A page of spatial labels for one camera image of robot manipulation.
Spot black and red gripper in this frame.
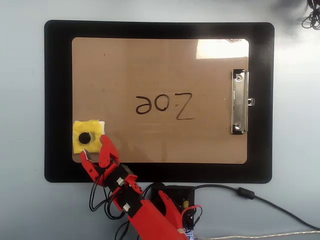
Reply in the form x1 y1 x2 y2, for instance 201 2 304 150
79 134 139 195

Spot yellow sponge with black knob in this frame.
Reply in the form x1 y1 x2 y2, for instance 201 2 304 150
72 119 106 155

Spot black robot base with electronics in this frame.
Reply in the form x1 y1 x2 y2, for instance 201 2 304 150
149 183 196 240

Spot brown clipboard board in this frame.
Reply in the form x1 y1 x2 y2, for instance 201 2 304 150
71 37 250 165

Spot black rectangular desk mat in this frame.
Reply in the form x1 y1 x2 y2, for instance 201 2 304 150
43 19 275 184

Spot silver metal clipboard clip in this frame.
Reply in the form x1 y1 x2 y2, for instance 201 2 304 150
230 68 256 135

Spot black servo wires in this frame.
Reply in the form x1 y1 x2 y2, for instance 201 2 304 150
89 169 132 221

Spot red wire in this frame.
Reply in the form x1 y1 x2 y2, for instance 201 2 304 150
180 204 203 226

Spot black power cable with ferrite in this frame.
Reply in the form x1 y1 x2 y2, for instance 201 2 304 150
192 184 320 231

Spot silver braided cable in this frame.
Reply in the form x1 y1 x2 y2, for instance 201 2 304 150
196 230 320 240

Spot coiled thin black cable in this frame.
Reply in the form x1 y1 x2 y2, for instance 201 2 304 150
300 0 320 31

